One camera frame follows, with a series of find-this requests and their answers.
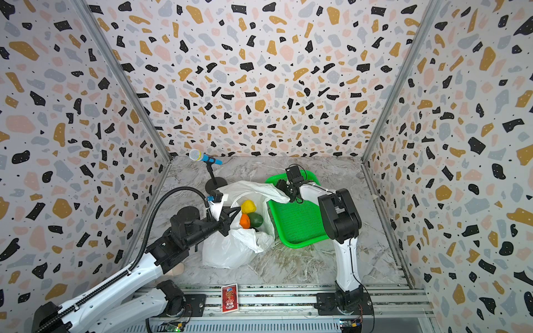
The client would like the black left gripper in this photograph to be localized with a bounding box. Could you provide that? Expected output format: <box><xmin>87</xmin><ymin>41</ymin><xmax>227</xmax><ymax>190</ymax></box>
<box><xmin>183</xmin><ymin>205</ymin><xmax>242</xmax><ymax>251</ymax></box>

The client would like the aluminium corner post left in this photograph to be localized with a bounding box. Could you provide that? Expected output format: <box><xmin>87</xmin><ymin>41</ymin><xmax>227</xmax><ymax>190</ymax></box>
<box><xmin>72</xmin><ymin>1</ymin><xmax>172</xmax><ymax>164</ymax></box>

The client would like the orange tangerine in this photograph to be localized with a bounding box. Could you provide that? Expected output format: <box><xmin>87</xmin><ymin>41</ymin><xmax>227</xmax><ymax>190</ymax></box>
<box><xmin>240</xmin><ymin>214</ymin><xmax>251</xmax><ymax>229</ymax></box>

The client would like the circuit board right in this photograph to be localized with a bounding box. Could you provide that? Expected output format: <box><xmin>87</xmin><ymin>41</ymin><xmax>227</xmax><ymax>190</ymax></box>
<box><xmin>340</xmin><ymin>319</ymin><xmax>362</xmax><ymax>333</ymax></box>

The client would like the white plastic bag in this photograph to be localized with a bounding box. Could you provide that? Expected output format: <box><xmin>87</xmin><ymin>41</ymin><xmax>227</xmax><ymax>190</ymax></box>
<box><xmin>202</xmin><ymin>180</ymin><xmax>290</xmax><ymax>269</ymax></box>

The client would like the aluminium corner post right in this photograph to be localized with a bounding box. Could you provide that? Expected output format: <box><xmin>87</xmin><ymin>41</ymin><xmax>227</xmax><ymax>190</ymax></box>
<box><xmin>362</xmin><ymin>0</ymin><xmax>443</xmax><ymax>164</ymax></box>

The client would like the blue microphone on stand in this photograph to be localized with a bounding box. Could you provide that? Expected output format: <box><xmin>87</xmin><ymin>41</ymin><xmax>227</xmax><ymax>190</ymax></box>
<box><xmin>189</xmin><ymin>149</ymin><xmax>228</xmax><ymax>193</ymax></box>

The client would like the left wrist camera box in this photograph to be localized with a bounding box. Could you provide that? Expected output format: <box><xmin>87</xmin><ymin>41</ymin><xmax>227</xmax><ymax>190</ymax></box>
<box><xmin>208</xmin><ymin>190</ymin><xmax>224</xmax><ymax>221</ymax></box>

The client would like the green circuit board left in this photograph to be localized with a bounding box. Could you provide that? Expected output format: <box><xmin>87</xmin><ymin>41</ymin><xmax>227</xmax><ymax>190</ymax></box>
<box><xmin>160</xmin><ymin>321</ymin><xmax>187</xmax><ymax>333</ymax></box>

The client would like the green plastic perforated basket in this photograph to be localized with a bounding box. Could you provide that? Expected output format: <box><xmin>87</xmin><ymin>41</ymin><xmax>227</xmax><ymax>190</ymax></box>
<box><xmin>266</xmin><ymin>164</ymin><xmax>333</xmax><ymax>248</ymax></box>

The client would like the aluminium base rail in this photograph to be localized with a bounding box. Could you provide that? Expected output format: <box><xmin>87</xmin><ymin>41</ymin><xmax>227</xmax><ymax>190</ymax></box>
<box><xmin>124</xmin><ymin>284</ymin><xmax>434</xmax><ymax>333</ymax></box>

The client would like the red playing card box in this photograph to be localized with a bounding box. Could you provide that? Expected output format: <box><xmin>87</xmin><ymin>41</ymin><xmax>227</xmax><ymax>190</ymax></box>
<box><xmin>222</xmin><ymin>284</ymin><xmax>239</xmax><ymax>314</ymax></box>

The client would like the beige wooden peg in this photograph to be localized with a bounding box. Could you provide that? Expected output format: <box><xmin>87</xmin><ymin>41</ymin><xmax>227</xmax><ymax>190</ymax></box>
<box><xmin>165</xmin><ymin>262</ymin><xmax>185</xmax><ymax>276</ymax></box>

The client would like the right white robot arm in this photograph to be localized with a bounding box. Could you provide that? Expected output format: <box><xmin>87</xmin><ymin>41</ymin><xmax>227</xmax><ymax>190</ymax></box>
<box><xmin>276</xmin><ymin>164</ymin><xmax>365</xmax><ymax>314</ymax></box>

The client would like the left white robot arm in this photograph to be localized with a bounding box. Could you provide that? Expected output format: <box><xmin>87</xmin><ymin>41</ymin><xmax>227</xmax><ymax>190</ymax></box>
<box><xmin>31</xmin><ymin>205</ymin><xmax>241</xmax><ymax>332</ymax></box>

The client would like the black corrugated cable conduit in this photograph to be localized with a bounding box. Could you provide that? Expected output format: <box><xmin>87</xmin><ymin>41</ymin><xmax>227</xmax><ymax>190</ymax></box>
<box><xmin>35</xmin><ymin>186</ymin><xmax>209</xmax><ymax>333</ymax></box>

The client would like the yellow lemon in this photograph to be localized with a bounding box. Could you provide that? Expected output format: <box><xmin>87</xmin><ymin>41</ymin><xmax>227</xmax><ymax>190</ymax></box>
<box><xmin>240</xmin><ymin>200</ymin><xmax>257</xmax><ymax>215</ymax></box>

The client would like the aluminium corner post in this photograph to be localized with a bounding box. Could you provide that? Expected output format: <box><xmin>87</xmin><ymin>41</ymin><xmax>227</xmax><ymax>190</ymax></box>
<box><xmin>72</xmin><ymin>1</ymin><xmax>172</xmax><ymax>164</ymax></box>
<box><xmin>362</xmin><ymin>0</ymin><xmax>443</xmax><ymax>164</ymax></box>

